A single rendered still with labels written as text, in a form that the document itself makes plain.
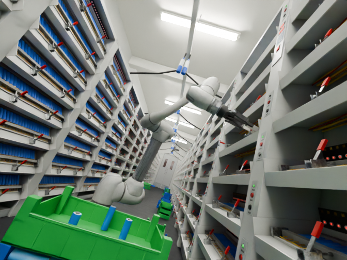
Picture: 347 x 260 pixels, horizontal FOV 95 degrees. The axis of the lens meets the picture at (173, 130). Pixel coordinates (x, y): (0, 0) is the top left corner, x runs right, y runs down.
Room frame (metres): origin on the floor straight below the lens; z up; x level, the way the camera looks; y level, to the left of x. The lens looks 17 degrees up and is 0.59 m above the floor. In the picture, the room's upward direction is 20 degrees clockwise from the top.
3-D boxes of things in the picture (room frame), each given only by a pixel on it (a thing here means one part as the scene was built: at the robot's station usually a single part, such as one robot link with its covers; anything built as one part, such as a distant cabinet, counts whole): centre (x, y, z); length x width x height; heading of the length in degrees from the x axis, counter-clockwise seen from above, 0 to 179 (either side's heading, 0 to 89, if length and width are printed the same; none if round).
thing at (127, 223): (0.48, 0.03, 0.44); 0.02 x 0.02 x 0.06
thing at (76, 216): (0.39, 0.13, 0.44); 0.02 x 0.02 x 0.06
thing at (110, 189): (1.37, 0.31, 0.39); 0.18 x 0.16 x 0.22; 125
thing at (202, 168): (1.98, -0.56, 0.90); 0.20 x 0.09 x 1.80; 86
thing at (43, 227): (0.47, 0.08, 0.44); 0.30 x 0.20 x 0.08; 98
